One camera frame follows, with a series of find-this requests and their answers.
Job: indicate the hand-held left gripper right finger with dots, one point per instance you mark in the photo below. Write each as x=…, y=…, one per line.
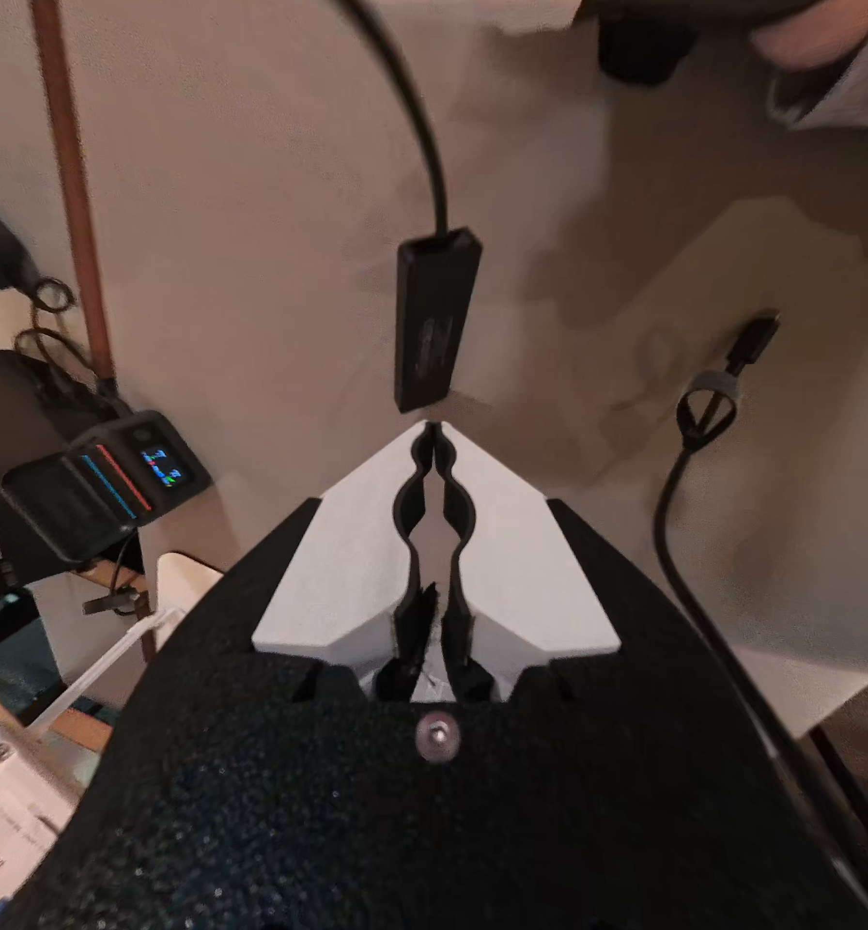
x=536, y=574

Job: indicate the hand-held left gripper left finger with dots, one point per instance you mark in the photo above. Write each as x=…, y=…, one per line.
x=332, y=574

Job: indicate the black usb hub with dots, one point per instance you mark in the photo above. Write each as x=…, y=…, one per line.
x=434, y=327

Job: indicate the person's right forearm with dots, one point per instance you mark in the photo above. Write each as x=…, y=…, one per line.
x=855, y=94

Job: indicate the person's right hand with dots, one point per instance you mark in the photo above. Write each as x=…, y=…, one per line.
x=815, y=36

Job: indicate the white board piece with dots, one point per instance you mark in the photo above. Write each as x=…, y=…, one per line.
x=183, y=588

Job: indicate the white plastic stick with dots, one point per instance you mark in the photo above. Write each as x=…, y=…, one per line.
x=100, y=665

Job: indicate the printed booklet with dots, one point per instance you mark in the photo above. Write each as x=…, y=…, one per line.
x=12, y=821

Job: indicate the black action camera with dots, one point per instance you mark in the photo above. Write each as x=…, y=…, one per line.
x=78, y=498

